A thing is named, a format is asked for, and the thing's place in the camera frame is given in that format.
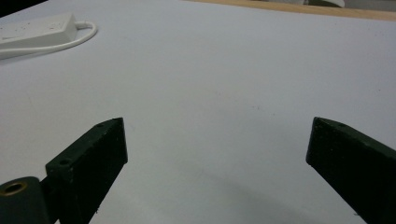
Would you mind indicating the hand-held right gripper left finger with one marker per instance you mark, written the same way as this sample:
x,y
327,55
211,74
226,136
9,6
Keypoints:
x,y
90,165

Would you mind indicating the white power strip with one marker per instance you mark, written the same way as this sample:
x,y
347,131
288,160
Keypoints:
x,y
34,31

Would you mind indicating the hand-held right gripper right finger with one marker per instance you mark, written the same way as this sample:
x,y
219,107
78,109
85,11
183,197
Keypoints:
x,y
351,168

